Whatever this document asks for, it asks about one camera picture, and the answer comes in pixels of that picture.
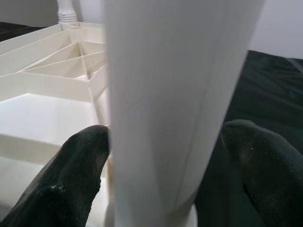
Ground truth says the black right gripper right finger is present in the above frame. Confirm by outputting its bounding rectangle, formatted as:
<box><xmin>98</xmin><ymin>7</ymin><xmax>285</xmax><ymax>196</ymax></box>
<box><xmin>219</xmin><ymin>119</ymin><xmax>303</xmax><ymax>227</ymax></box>

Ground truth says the white plastic table leg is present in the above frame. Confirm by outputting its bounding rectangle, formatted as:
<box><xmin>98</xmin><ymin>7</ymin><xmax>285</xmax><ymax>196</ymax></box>
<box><xmin>57</xmin><ymin>0</ymin><xmax>79</xmax><ymax>25</ymax></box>
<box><xmin>103</xmin><ymin>0</ymin><xmax>267</xmax><ymax>227</ymax></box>

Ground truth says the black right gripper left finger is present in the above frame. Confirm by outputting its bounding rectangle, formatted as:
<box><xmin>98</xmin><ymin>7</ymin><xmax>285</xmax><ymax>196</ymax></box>
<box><xmin>0</xmin><ymin>125</ymin><xmax>112</xmax><ymax>227</ymax></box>

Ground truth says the black table cloth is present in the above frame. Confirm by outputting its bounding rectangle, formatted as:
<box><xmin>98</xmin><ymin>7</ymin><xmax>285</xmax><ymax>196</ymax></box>
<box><xmin>0</xmin><ymin>21</ymin><xmax>303</xmax><ymax>227</ymax></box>

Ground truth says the white plastic table top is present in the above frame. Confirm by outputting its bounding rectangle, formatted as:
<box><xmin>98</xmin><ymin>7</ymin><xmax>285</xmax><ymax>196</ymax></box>
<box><xmin>0</xmin><ymin>21</ymin><xmax>198</xmax><ymax>227</ymax></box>

